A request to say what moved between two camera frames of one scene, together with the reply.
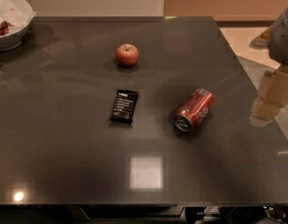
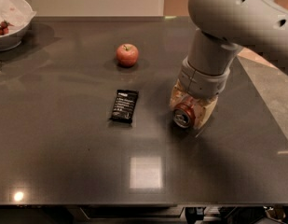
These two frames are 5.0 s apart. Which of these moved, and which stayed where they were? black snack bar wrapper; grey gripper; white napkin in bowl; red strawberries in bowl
Moved: grey gripper
Stayed: white napkin in bowl; black snack bar wrapper; red strawberries in bowl
